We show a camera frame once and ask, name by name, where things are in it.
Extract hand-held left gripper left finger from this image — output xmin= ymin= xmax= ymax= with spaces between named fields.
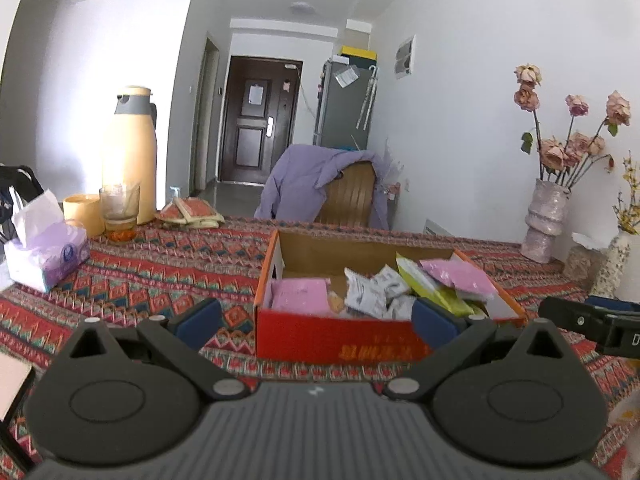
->
xmin=60 ymin=297 xmax=251 ymax=401

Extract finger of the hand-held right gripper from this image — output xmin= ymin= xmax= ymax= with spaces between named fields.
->
xmin=585 ymin=295 xmax=640 ymax=313
xmin=537 ymin=296 xmax=611 ymax=343

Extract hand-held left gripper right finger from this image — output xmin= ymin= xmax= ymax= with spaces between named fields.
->
xmin=382 ymin=297 xmax=583 ymax=403

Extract green snack packet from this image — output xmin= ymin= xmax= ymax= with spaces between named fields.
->
xmin=435 ymin=287 xmax=476 ymax=317
xmin=396 ymin=252 xmax=446 ymax=311

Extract small purple snack packet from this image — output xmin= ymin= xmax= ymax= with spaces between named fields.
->
xmin=419 ymin=258 xmax=499 ymax=302

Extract white grey snack packet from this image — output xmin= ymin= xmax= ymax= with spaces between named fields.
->
xmin=372 ymin=265 xmax=412 ymax=301
xmin=344 ymin=267 xmax=388 ymax=318

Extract large purple snack packet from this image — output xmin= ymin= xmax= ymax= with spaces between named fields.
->
xmin=271 ymin=280 xmax=328 ymax=318

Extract orange cardboard box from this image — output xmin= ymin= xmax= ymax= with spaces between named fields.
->
xmin=254 ymin=230 xmax=528 ymax=366

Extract spotted white vase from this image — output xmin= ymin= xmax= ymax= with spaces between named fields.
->
xmin=590 ymin=230 xmax=640 ymax=303

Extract glass jar with white lid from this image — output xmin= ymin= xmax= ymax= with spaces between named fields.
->
xmin=564 ymin=232 xmax=613 ymax=281

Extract yellow dried flowers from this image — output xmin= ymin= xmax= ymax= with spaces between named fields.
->
xmin=612 ymin=152 xmax=640 ymax=236

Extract pink ribbed vase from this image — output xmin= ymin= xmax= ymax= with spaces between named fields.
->
xmin=520 ymin=178 xmax=571 ymax=264

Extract folded patterned coasters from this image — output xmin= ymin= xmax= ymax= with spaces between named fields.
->
xmin=156 ymin=197 xmax=226 ymax=228

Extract glass cup with tea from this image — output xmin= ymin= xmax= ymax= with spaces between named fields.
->
xmin=99 ymin=182 xmax=141 ymax=245

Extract wooden chair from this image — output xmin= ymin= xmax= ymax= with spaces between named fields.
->
xmin=315 ymin=162 xmax=377 ymax=228

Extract dried pink roses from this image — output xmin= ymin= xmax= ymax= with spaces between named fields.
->
xmin=514 ymin=63 xmax=632 ymax=188

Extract yellow mug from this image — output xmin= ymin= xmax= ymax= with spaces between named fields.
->
xmin=63 ymin=194 xmax=105 ymax=238

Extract purple tissue pack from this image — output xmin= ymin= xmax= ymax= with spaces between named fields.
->
xmin=4 ymin=189 xmax=92 ymax=295

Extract dried pampas grass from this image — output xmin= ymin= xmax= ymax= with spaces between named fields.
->
xmin=382 ymin=137 xmax=403 ymax=186

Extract dark brown entrance door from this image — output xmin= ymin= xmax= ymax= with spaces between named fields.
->
xmin=219 ymin=56 xmax=304 ymax=183

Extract yellow thermos jug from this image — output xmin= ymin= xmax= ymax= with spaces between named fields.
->
xmin=102 ymin=86 xmax=158 ymax=226

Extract purple jacket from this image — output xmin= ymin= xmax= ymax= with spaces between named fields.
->
xmin=255 ymin=143 xmax=393 ymax=231

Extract flat dark-edged tablet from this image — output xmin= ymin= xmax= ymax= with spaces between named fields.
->
xmin=0 ymin=355 xmax=37 ymax=461

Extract grey interior door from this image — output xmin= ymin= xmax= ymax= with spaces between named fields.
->
xmin=194 ymin=35 xmax=221 ymax=193

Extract black bag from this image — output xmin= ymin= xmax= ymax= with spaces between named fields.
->
xmin=0 ymin=165 xmax=46 ymax=243

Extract grey fridge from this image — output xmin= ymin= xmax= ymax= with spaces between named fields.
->
xmin=314 ymin=58 xmax=379 ymax=151

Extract white umbrella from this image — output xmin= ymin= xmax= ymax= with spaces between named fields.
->
xmin=356 ymin=64 xmax=379 ymax=131

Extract yellow and dark box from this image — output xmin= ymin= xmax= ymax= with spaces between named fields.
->
xmin=341 ymin=45 xmax=378 ymax=62

